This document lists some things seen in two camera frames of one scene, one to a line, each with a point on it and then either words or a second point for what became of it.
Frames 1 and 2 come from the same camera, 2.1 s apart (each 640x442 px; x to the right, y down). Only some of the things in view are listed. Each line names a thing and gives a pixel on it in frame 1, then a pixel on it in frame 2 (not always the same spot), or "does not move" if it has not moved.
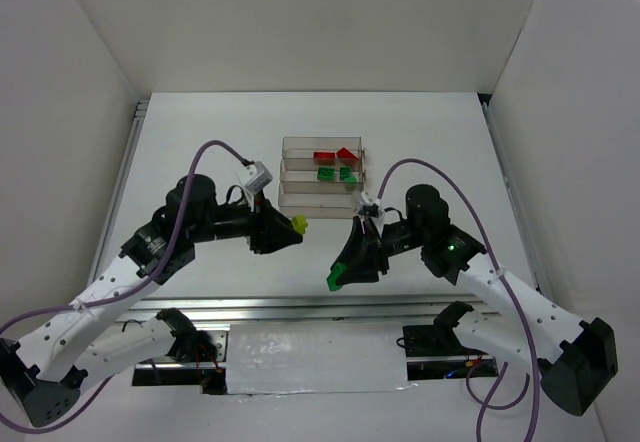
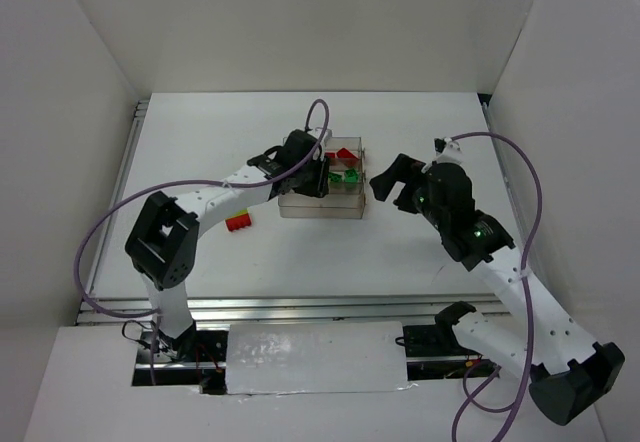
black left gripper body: (257, 229) → (316, 177)
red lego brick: (344, 153) does not move
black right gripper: (376, 244) → (411, 188)
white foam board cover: (269, 358) does not move
